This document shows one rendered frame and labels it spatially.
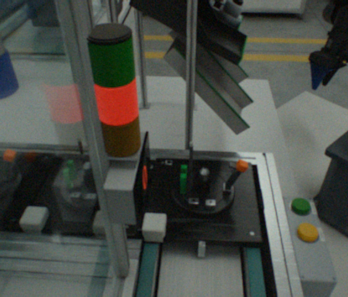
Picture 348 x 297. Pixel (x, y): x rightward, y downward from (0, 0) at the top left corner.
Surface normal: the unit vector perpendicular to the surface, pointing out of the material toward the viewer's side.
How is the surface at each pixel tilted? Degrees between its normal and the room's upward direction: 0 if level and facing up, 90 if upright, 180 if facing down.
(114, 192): 90
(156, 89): 0
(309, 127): 0
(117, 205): 90
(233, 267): 0
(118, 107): 90
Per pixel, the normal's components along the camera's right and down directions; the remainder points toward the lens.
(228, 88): -0.24, 0.62
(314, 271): 0.00, -0.77
